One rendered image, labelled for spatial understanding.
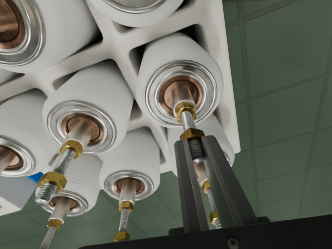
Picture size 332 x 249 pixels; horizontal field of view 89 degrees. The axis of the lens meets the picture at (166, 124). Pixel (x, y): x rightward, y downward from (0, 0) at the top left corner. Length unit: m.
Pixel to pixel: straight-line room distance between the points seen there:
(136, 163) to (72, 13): 0.19
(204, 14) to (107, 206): 0.80
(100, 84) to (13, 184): 0.41
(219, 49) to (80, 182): 0.29
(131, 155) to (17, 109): 0.16
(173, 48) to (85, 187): 0.25
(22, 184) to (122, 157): 0.37
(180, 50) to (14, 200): 0.52
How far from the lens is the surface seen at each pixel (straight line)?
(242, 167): 0.72
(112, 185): 0.28
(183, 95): 0.16
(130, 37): 0.24
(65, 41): 0.20
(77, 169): 0.33
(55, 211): 0.34
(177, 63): 0.17
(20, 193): 0.58
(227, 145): 0.25
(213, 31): 0.24
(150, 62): 0.17
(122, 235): 0.24
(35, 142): 0.27
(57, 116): 0.22
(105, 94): 0.20
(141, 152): 0.27
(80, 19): 0.23
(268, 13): 0.47
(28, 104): 0.30
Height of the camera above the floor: 0.41
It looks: 55 degrees down
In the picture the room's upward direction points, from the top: 175 degrees clockwise
